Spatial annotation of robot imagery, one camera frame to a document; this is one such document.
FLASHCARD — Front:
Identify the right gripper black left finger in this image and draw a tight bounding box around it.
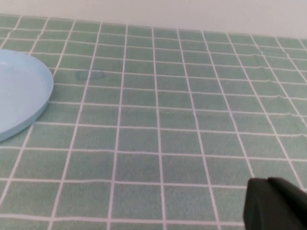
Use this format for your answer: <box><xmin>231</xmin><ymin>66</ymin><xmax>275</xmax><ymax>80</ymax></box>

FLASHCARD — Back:
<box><xmin>243</xmin><ymin>177</ymin><xmax>282</xmax><ymax>230</ymax></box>

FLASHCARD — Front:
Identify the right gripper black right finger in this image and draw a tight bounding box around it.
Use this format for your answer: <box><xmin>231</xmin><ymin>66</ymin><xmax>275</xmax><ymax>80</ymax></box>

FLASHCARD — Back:
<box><xmin>267</xmin><ymin>177</ymin><xmax>307</xmax><ymax>230</ymax></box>

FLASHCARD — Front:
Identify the light blue round plate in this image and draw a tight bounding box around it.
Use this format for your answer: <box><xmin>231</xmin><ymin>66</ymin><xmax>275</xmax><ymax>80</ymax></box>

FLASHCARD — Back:
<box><xmin>0</xmin><ymin>49</ymin><xmax>54</xmax><ymax>142</ymax></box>

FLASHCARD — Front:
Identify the green white checked tablecloth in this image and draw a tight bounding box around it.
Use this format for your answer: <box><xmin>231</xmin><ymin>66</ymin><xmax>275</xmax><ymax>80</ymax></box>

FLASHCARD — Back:
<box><xmin>0</xmin><ymin>14</ymin><xmax>307</xmax><ymax>230</ymax></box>

